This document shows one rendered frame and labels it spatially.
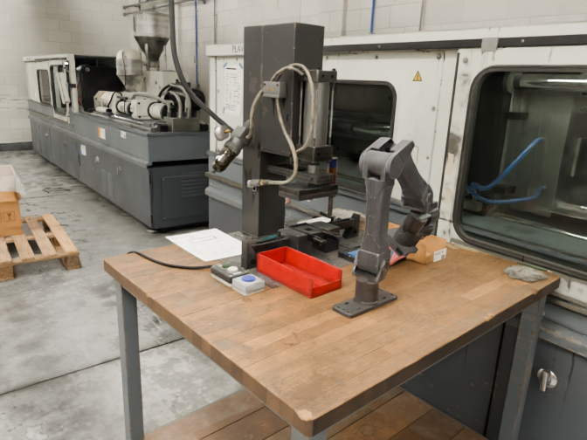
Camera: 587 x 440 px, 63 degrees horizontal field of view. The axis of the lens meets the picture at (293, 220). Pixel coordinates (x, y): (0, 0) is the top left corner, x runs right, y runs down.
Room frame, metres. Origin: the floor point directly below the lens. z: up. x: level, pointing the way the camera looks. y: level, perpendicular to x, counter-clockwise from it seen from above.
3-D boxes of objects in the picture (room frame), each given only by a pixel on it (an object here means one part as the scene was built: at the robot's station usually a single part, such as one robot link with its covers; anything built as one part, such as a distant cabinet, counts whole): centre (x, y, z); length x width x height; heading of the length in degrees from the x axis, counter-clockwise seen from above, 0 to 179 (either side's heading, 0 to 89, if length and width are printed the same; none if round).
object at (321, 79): (1.60, -0.05, 1.37); 0.11 x 0.09 x 0.30; 132
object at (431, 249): (1.65, -0.41, 0.93); 0.25 x 0.13 x 0.08; 42
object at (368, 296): (1.20, -0.21, 0.94); 0.20 x 0.07 x 0.08; 132
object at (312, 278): (1.35, -0.02, 0.93); 0.25 x 0.12 x 0.06; 42
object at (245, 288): (1.26, 0.12, 0.90); 0.07 x 0.07 x 0.06; 42
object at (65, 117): (6.70, 3.27, 1.21); 0.86 x 0.10 x 0.79; 38
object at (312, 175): (1.65, 0.00, 1.22); 0.26 x 0.18 x 0.30; 42
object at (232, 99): (3.22, 0.43, 1.41); 0.25 x 0.01 x 0.33; 38
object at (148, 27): (5.68, 1.69, 1.60); 2.54 x 0.84 x 1.26; 38
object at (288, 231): (1.60, -0.06, 0.98); 0.20 x 0.10 x 0.01; 132
